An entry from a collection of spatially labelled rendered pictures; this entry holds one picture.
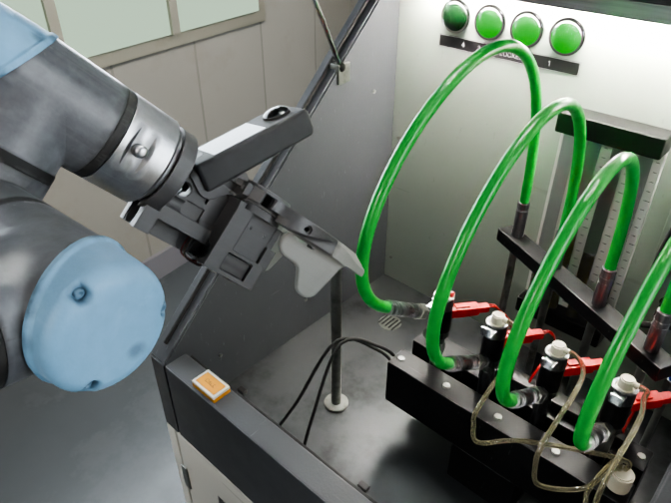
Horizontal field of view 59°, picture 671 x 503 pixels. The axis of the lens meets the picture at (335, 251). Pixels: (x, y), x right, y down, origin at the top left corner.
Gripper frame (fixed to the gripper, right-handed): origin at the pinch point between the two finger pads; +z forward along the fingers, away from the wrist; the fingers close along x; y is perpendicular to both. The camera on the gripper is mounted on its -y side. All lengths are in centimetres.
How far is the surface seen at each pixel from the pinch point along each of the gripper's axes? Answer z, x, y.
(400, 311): 14.4, -1.7, 1.5
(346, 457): 33.7, -14.6, 23.9
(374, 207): -0.3, 2.2, -5.6
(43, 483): 47, -126, 97
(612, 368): 14.3, 22.9, -2.6
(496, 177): 5.6, 8.7, -13.8
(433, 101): -0.7, 2.4, -17.5
